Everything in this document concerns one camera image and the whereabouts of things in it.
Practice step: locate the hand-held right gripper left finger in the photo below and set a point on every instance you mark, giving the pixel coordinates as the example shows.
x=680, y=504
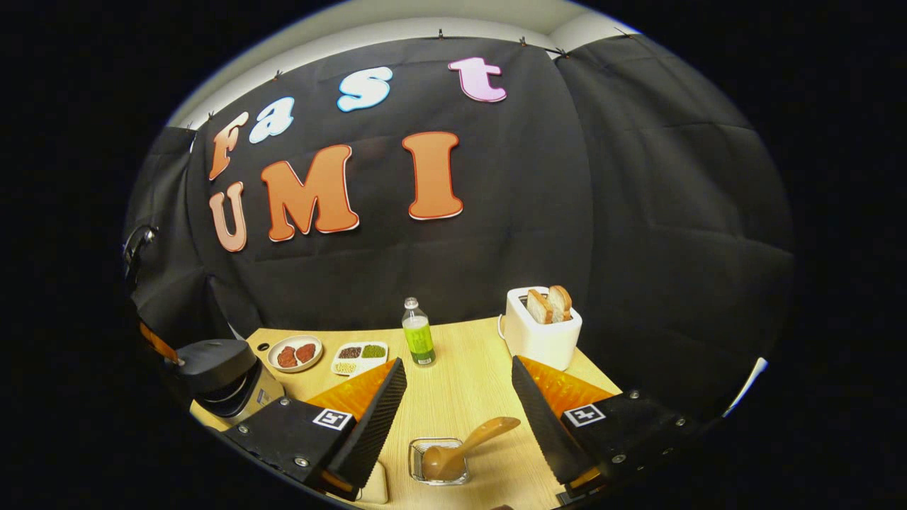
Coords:
x=375, y=425

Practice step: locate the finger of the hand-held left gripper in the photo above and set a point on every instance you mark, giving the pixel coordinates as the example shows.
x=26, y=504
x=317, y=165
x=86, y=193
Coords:
x=157, y=343

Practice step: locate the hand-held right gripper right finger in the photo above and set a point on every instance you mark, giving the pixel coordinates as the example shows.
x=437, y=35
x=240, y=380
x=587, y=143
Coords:
x=542, y=425

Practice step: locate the metal chopstick holder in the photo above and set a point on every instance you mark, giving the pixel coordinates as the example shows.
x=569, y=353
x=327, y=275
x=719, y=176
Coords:
x=414, y=453

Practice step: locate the brown wooden spoon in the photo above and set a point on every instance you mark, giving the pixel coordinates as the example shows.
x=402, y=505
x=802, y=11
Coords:
x=489, y=430

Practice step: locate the black silver rice cooker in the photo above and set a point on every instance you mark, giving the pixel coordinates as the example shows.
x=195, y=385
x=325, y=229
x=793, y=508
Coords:
x=212, y=361

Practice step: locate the white divided dish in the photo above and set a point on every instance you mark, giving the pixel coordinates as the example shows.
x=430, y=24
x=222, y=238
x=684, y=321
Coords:
x=370, y=365

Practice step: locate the clear plastic container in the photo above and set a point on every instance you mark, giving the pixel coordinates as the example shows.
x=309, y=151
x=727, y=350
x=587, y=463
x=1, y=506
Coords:
x=375, y=489

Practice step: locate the yellow beans heap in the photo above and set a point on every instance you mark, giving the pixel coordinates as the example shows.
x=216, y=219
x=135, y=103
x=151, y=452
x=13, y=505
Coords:
x=345, y=367

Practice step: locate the green beans heap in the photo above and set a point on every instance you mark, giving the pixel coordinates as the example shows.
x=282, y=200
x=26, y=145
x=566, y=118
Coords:
x=373, y=350

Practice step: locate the brown beans heap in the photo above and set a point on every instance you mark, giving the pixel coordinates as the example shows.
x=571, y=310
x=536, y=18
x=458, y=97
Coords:
x=349, y=352

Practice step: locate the white toaster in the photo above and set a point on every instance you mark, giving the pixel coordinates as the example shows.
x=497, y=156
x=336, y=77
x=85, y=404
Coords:
x=538, y=340

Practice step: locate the green drink bottle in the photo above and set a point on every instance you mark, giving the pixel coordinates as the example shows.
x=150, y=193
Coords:
x=418, y=343

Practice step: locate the red meat patty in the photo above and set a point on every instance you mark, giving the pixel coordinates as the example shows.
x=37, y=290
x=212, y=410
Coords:
x=305, y=351
x=287, y=356

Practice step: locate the white round plate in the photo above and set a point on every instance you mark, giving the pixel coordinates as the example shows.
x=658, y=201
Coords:
x=294, y=340

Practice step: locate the toasted bread slice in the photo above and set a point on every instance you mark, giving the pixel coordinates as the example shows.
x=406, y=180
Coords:
x=561, y=301
x=538, y=307

